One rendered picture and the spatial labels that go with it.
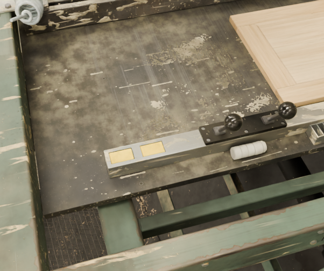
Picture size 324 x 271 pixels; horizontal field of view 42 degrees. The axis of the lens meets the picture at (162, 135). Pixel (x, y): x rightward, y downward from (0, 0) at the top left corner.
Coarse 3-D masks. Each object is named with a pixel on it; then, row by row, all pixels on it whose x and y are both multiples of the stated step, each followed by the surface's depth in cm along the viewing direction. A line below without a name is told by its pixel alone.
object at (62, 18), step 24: (0, 0) 115; (48, 0) 121; (72, 0) 122; (96, 0) 122; (120, 0) 122; (144, 0) 124; (168, 0) 127; (192, 0) 129; (216, 0) 132; (24, 24) 119; (48, 24) 122; (72, 24) 124
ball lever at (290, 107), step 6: (288, 102) 86; (282, 108) 86; (288, 108) 86; (294, 108) 86; (276, 114) 92; (282, 114) 86; (288, 114) 86; (294, 114) 86; (264, 120) 96; (270, 120) 96
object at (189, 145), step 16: (304, 112) 100; (320, 112) 101; (288, 128) 98; (304, 128) 100; (144, 144) 94; (176, 144) 94; (192, 144) 94; (224, 144) 96; (240, 144) 98; (128, 160) 91; (144, 160) 92; (160, 160) 93; (176, 160) 95; (112, 176) 93
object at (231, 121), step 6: (234, 114) 84; (228, 120) 84; (234, 120) 83; (240, 120) 84; (216, 126) 95; (222, 126) 91; (228, 126) 84; (234, 126) 84; (240, 126) 84; (216, 132) 94; (222, 132) 95
